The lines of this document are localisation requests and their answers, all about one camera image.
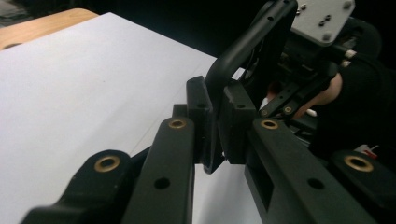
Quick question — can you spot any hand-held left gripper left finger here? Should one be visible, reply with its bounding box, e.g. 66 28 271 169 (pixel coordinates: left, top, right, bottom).
172 76 217 166

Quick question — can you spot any red and white tag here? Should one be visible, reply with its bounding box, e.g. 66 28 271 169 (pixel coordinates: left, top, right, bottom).
354 144 381 161

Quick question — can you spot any white table cover sheet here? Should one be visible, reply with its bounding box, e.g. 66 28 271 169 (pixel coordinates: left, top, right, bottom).
0 11 263 224

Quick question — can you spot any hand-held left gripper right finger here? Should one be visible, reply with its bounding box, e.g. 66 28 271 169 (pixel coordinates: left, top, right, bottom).
217 79 260 166

